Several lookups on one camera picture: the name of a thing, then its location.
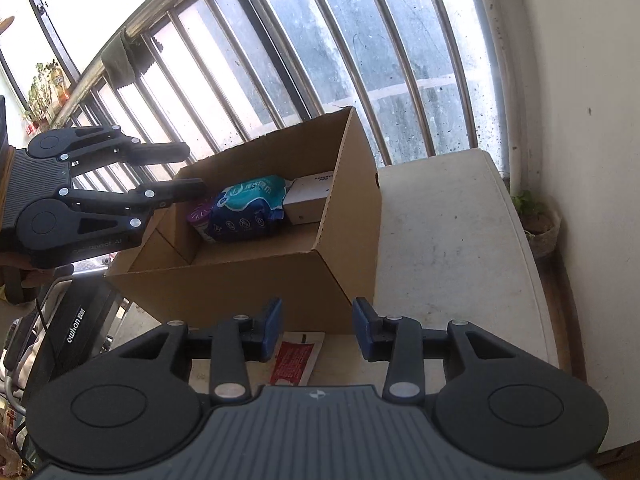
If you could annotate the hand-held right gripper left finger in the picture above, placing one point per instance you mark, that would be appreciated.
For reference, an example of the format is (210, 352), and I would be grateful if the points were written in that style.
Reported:
(271, 330)

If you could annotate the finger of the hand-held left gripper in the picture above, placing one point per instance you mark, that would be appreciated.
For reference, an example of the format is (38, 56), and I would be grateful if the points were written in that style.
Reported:
(160, 152)
(175, 191)

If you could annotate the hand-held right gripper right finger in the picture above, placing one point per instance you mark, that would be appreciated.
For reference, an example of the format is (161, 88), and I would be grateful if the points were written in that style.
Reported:
(363, 330)

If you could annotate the purple lid air freshener jar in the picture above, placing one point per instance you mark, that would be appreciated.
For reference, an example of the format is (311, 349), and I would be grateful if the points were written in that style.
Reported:
(200, 217)

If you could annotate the cardboard box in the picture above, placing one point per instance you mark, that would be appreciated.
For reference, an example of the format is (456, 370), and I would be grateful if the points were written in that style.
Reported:
(250, 280)

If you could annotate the blue and white tissue pack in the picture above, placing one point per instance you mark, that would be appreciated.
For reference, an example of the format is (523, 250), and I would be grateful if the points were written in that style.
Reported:
(240, 210)

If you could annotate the white carton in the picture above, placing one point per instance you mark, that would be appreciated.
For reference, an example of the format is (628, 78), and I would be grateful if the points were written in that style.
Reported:
(307, 200)

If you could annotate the red and white packet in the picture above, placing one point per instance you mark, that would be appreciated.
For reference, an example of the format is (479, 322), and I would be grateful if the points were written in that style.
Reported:
(292, 360)

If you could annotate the grey cloth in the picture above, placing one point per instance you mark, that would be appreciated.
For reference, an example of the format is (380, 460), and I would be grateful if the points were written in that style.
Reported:
(120, 60)

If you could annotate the metal window railing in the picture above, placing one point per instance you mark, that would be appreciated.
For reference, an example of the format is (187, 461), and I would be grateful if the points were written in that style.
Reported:
(90, 77)

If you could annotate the leafy ledge plants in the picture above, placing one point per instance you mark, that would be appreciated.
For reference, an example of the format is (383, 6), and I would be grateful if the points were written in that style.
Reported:
(40, 90)

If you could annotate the yellow bottle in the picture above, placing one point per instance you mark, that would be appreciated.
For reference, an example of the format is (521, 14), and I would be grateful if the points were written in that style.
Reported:
(61, 87)

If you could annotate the wheelchair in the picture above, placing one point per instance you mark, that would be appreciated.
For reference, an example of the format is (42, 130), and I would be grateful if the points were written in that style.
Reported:
(75, 330)

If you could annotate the small potted plant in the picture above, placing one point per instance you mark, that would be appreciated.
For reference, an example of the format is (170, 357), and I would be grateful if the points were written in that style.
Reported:
(542, 235)

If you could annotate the dark window frame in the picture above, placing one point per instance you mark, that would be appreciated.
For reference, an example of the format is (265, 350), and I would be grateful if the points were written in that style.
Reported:
(50, 25)

